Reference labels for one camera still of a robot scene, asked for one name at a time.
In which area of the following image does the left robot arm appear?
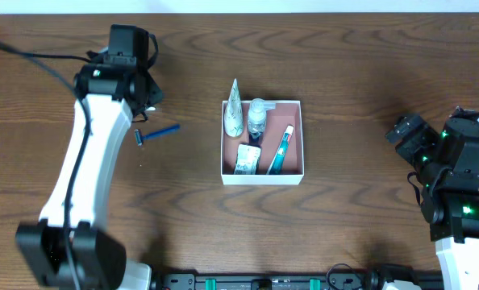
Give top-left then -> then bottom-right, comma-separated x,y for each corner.
15,24 -> 163,289

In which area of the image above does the green white soap box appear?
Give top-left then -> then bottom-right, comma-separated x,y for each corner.
233,144 -> 261,175

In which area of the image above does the white cosmetic tube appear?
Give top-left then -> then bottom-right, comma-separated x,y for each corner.
223,79 -> 244,138

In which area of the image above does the teal white toothpaste tube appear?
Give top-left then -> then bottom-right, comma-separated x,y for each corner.
267,125 -> 294,175

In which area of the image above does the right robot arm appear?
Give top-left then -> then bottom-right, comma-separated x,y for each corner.
385,107 -> 479,289

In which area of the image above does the blue disposable razor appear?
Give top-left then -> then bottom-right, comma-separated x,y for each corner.
134,124 -> 180,147

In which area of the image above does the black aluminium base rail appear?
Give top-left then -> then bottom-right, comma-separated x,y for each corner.
148,270 -> 373,290

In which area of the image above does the white pink-lined cardboard box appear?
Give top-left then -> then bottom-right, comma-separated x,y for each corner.
220,100 -> 305,185

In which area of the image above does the clear pump bottle blue liquid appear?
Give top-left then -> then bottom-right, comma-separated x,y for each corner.
248,98 -> 277,146

